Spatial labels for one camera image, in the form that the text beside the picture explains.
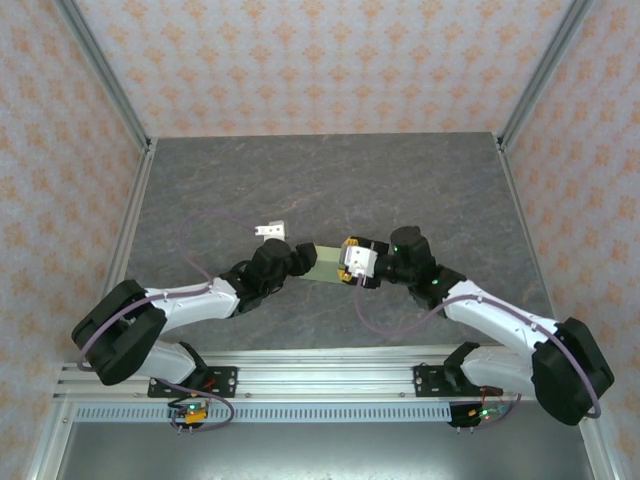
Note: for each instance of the light green paper box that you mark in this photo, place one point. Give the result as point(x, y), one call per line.
point(325, 265)

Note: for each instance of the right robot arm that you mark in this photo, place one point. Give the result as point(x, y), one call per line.
point(500, 315)

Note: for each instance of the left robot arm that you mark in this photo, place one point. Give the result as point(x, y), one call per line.
point(195, 302)

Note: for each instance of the aluminium mounting beam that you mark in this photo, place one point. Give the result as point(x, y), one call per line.
point(325, 375)

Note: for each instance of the grey metal sheet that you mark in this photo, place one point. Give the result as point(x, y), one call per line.
point(325, 450)

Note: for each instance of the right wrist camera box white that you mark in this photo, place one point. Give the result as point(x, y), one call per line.
point(360, 260)

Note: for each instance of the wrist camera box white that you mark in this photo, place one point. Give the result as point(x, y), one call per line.
point(360, 260)
point(272, 230)

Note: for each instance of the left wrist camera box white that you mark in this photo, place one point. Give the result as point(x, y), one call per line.
point(272, 230)

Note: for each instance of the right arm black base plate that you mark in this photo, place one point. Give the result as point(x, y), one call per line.
point(425, 380)

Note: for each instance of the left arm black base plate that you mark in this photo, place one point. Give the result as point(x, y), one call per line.
point(225, 375)

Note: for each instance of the aluminium table side rail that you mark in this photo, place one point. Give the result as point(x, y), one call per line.
point(518, 200)
point(133, 220)

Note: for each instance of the aluminium frame post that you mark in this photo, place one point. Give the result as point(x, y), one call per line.
point(542, 75)
point(106, 75)

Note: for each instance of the aluminium lower frame bar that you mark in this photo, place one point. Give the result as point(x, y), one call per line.
point(50, 440)
point(602, 455)

